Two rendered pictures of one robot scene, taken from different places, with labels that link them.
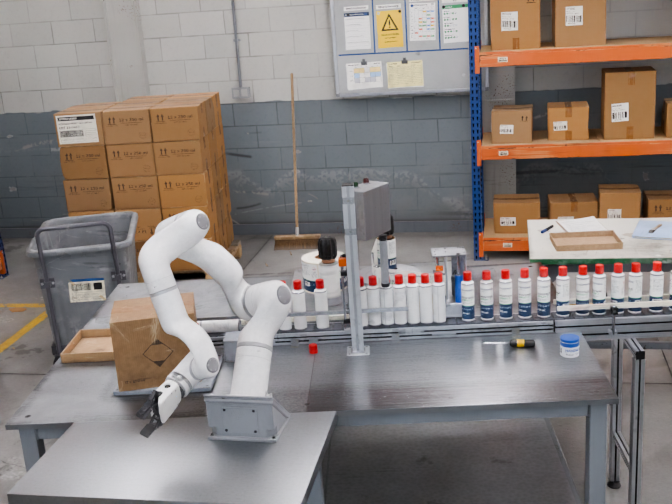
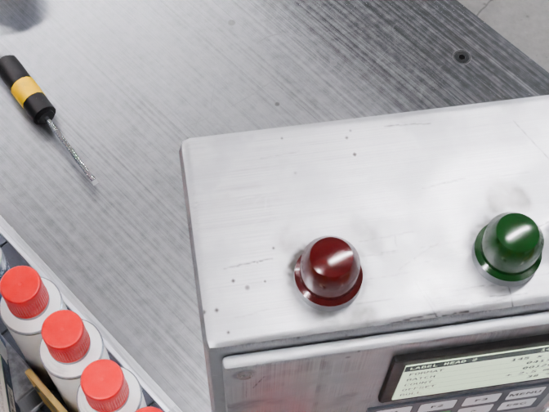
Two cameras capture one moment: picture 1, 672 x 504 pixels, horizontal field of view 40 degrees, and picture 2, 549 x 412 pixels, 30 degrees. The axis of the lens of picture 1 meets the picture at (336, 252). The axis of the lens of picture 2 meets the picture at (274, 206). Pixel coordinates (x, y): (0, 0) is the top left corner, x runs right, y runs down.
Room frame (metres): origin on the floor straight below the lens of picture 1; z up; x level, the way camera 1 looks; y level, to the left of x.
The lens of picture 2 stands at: (3.56, -0.05, 1.84)
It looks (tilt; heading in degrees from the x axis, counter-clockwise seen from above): 63 degrees down; 221
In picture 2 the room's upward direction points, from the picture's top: 3 degrees clockwise
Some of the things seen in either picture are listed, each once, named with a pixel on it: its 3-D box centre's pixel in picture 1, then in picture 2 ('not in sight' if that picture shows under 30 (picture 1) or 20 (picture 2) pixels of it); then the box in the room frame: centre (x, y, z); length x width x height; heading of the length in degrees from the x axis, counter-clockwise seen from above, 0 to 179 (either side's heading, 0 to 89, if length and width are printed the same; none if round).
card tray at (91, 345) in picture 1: (106, 344); not in sight; (3.53, 0.97, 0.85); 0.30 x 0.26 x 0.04; 87
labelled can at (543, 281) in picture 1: (543, 292); not in sight; (3.43, -0.81, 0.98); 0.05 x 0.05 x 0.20
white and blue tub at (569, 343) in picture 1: (569, 345); not in sight; (3.16, -0.84, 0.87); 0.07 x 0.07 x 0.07
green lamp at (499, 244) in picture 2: not in sight; (511, 243); (3.37, -0.09, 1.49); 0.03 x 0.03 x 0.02
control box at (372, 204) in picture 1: (366, 210); (378, 306); (3.39, -0.13, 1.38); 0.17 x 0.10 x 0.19; 142
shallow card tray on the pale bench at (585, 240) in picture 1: (585, 240); not in sight; (4.61, -1.31, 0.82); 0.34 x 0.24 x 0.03; 84
